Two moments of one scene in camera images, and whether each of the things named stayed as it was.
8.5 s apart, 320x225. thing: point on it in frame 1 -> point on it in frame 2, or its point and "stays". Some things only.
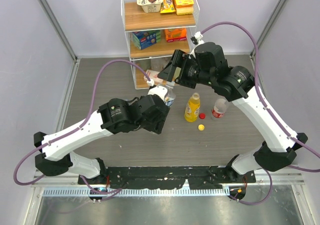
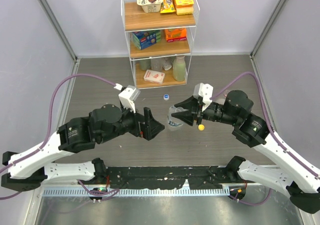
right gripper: [181, 59] -> [195, 106]
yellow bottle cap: [201, 127] stays
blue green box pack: [144, 39] stays
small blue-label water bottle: [170, 98] -> [173, 121]
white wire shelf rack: [158, 20] stays
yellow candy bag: [168, 4] stays
